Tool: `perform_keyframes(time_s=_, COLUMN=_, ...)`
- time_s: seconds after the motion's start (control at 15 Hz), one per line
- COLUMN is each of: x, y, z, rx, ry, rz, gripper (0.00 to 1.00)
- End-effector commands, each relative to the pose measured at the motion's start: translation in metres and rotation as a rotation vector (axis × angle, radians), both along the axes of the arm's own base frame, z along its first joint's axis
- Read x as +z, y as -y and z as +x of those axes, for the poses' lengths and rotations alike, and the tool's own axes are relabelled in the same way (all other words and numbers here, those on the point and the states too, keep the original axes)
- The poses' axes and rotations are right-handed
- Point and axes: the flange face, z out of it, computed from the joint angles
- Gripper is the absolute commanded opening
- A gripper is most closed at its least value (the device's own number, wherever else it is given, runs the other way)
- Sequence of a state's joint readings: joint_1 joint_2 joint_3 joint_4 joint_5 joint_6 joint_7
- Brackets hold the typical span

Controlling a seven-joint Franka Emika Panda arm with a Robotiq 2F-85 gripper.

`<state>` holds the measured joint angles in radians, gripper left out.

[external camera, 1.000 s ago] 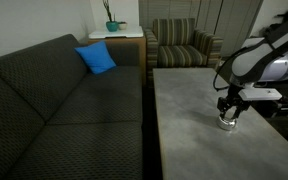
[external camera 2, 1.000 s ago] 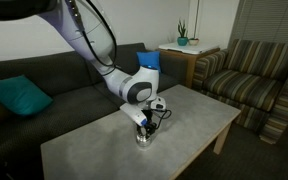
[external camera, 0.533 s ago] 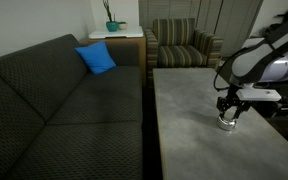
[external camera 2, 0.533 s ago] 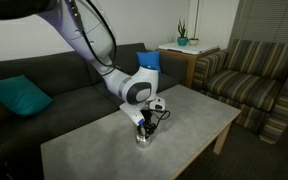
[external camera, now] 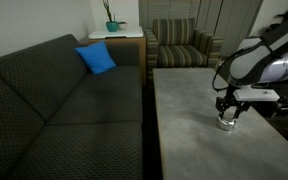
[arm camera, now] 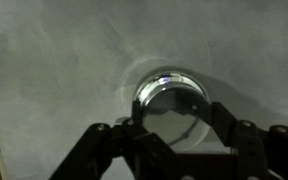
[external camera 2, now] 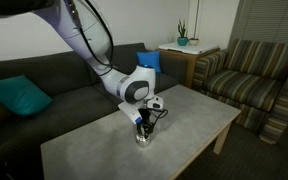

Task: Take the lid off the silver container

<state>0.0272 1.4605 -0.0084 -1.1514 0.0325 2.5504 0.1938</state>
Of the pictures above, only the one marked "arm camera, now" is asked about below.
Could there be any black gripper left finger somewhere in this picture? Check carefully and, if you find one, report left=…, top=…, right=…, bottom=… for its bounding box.
left=48, top=99, right=185, bottom=180

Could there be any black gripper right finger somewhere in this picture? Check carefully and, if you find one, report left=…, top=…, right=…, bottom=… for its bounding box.
left=210, top=101, right=288, bottom=180

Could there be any round silver container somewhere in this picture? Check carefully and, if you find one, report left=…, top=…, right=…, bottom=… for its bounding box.
left=132, top=68, right=210, bottom=108

